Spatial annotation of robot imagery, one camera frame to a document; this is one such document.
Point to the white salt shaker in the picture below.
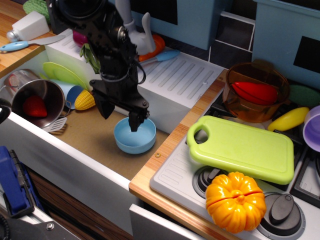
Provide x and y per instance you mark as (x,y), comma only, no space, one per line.
(29,27)

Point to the steel pot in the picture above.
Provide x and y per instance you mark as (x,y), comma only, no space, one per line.
(21,84)

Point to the yellow toy corn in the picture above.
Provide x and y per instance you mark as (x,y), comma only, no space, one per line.
(84,101)

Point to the green toy beans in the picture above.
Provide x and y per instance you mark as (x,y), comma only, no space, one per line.
(89,57)

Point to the brown transparent pot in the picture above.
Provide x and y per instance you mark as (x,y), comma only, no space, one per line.
(257,71)

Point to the grey toy faucet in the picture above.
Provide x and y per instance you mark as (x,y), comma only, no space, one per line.
(143,41)

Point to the red toy pepper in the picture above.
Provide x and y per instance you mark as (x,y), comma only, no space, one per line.
(256,93)

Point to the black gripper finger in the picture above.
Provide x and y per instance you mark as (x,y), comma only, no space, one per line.
(136,119)
(103,104)

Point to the magenta toy vegetable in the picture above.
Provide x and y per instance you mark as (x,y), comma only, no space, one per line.
(79,39)

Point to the teal storage bin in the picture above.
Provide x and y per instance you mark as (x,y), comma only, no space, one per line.
(287,35)

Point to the light blue plastic bowl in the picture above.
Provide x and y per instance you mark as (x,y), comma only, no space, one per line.
(135,142)

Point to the orange toy carrot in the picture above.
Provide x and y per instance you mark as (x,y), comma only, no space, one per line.
(159,47)

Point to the yellow toy banana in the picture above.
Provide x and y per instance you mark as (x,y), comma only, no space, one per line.
(289,120)

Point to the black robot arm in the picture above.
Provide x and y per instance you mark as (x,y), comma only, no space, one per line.
(110,43)

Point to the blue handled strainer spoon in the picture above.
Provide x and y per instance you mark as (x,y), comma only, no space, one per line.
(163,56)

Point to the green plastic cutting board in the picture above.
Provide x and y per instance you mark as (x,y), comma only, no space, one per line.
(236,147)

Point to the dark grey stove knob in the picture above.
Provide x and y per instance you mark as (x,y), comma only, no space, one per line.
(282,217)
(206,176)

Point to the green plastic plate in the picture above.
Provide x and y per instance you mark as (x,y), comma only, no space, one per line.
(54,71)

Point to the light blue plastic cup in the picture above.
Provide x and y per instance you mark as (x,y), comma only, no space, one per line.
(70,91)

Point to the purple plastic cup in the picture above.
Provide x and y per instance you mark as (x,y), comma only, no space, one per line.
(311,128)

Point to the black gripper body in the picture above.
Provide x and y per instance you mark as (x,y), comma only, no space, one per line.
(119,81)

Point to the blue handled butter knife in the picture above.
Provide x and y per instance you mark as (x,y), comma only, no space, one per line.
(19,45)

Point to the white slotted spatula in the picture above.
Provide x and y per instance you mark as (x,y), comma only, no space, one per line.
(56,126)

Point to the orange toy pumpkin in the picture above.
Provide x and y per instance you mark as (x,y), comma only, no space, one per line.
(235,202)

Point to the blue plastic clamp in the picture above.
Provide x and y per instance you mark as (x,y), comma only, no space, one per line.
(17,196)

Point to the red toy strawberry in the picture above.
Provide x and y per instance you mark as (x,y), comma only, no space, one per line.
(34,106)

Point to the green scrub sponge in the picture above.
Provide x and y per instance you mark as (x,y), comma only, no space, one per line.
(303,95)

